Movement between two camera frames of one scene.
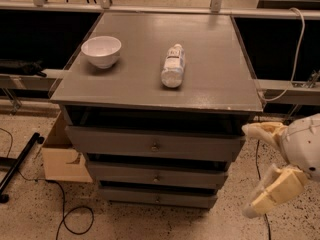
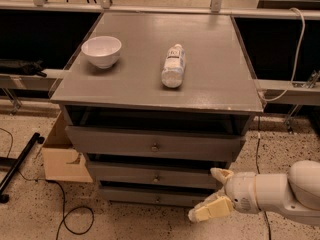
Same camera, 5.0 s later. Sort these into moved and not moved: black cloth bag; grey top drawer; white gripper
Moved: white gripper
Not moved: black cloth bag; grey top drawer
